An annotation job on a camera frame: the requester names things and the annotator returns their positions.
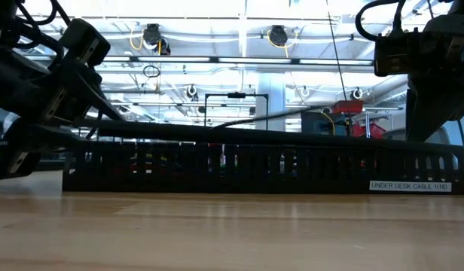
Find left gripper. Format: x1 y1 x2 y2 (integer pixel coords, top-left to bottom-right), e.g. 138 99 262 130
0 44 124 182

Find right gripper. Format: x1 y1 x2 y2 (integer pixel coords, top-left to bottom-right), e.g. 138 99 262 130
404 0 464 143

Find black zip tie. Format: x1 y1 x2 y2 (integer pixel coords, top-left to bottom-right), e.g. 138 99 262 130
211 106 331 130

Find black duct cover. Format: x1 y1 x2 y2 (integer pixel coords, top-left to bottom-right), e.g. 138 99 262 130
79 119 464 156

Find black slotted cable duct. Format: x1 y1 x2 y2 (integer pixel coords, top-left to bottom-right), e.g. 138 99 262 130
61 139 464 196

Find grey office chair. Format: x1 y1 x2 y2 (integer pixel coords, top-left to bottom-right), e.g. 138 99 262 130
423 126 453 146

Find red storage bins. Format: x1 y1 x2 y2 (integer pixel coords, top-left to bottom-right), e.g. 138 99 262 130
331 99 388 140

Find dark monitor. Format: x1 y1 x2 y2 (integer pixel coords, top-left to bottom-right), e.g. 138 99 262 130
301 111 348 137

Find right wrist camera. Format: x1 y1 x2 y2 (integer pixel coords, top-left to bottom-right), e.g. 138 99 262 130
374 30 423 78

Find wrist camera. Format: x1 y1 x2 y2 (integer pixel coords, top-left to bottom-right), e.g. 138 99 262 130
60 17 111 69
374 30 423 78

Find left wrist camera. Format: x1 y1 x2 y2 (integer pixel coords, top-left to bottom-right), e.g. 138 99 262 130
60 17 111 69

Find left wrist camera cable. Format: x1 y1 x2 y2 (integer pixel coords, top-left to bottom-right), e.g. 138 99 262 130
13 0 73 27

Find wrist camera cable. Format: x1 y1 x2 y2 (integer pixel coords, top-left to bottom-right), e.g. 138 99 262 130
13 0 73 27
354 0 408 41

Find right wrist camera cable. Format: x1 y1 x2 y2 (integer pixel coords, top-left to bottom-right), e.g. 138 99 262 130
354 0 408 41

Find black ceiling cord reel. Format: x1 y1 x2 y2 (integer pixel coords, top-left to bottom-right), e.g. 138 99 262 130
142 23 172 56
267 24 289 48

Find black stand frame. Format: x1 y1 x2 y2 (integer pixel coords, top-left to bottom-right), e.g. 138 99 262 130
203 91 270 131

